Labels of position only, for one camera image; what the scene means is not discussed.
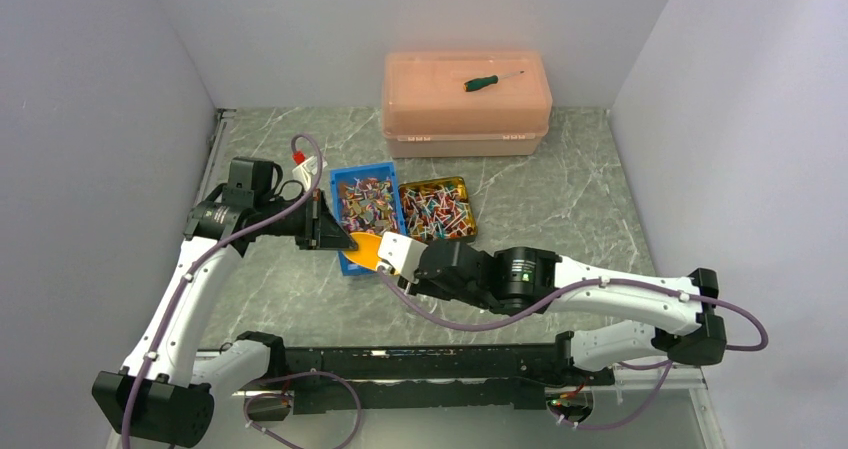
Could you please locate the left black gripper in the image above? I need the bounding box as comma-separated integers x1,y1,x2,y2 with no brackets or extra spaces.
255,188,358,251

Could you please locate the orange plastic scoop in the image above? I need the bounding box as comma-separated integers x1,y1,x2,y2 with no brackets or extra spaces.
343,232,397,275

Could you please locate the blue plastic candy bin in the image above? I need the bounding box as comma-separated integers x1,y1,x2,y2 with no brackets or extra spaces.
330,162,407,236

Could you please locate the gold square candy tin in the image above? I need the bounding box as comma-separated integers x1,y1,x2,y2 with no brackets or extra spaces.
399,176,478,243

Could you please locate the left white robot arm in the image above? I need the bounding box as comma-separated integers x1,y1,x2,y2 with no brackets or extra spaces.
92,157,357,448

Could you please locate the pink plastic storage box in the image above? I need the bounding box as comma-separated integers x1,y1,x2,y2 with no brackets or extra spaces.
382,51,553,159

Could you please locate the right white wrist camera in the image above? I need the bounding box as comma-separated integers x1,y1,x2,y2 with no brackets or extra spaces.
377,231,428,283

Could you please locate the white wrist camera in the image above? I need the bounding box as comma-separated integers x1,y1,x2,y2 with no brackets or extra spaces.
292,151,318,189
377,231,428,283

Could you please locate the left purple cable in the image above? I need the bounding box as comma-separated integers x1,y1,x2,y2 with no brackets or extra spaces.
119,133,363,449

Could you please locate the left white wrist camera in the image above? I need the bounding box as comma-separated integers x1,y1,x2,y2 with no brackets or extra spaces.
292,151,318,189

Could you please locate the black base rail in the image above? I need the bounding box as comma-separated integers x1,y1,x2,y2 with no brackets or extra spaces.
245,343,614,415

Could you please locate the green handled screwdriver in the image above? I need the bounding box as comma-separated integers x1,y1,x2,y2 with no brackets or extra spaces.
463,70,525,93

